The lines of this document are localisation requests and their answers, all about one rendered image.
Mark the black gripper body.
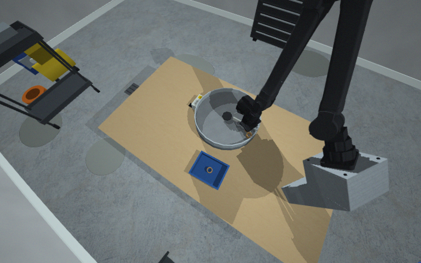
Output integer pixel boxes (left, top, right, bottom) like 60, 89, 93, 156
240, 119, 261, 132

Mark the blue crate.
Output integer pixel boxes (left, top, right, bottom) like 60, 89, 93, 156
189, 151, 230, 190

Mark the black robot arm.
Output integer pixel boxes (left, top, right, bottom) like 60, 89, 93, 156
236, 0, 373, 170

